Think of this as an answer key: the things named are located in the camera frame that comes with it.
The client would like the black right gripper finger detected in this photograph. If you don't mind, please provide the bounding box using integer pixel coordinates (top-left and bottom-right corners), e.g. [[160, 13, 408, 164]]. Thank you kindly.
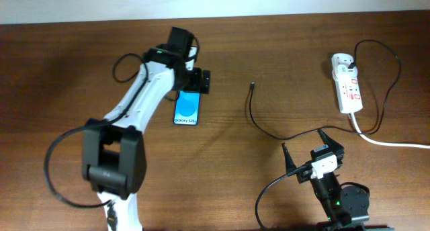
[[318, 129, 341, 150], [282, 142, 296, 176]]

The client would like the blue Galaxy smartphone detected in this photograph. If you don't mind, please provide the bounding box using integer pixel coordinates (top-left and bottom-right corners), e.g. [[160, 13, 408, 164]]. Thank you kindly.
[[173, 91, 200, 126]]

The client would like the black charging cable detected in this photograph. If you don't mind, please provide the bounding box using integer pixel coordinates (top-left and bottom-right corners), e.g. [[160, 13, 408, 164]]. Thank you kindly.
[[249, 39, 402, 141]]

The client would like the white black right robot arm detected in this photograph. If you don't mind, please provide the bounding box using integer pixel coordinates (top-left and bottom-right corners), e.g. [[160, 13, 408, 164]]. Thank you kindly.
[[282, 130, 391, 230]]

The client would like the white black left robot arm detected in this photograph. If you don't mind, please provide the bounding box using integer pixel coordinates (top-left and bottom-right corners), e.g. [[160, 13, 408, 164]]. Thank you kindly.
[[82, 27, 210, 230]]

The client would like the white USB charger adapter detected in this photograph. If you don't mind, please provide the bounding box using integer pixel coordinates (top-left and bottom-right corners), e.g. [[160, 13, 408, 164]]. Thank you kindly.
[[332, 64, 357, 81]]

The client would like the white power strip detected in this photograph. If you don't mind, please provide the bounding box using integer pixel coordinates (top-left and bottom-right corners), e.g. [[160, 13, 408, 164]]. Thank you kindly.
[[331, 53, 363, 114]]

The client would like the white power strip cord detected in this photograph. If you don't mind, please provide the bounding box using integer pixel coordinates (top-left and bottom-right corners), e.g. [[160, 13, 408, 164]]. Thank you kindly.
[[348, 112, 430, 150]]

